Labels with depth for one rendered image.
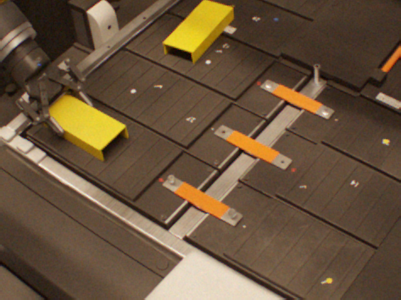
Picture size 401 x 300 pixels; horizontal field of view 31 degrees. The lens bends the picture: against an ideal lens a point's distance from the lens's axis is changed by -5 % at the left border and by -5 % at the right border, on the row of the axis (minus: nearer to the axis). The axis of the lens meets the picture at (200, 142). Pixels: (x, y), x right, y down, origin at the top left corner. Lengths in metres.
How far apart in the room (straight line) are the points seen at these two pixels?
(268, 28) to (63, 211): 0.64
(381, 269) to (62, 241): 0.49
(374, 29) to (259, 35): 0.24
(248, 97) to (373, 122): 0.24
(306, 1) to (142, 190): 0.60
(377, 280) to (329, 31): 0.60
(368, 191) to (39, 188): 0.54
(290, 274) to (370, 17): 0.65
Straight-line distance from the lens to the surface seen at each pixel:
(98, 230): 1.10
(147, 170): 1.30
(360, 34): 1.53
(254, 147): 1.32
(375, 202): 1.24
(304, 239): 1.19
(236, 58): 1.48
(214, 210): 1.23
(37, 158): 1.38
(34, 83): 1.37
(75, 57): 1.76
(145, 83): 1.45
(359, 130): 1.34
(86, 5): 1.68
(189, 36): 1.50
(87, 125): 1.35
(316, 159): 1.29
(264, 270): 1.15
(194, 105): 1.39
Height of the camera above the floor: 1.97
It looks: 47 degrees down
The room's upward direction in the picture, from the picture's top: 7 degrees counter-clockwise
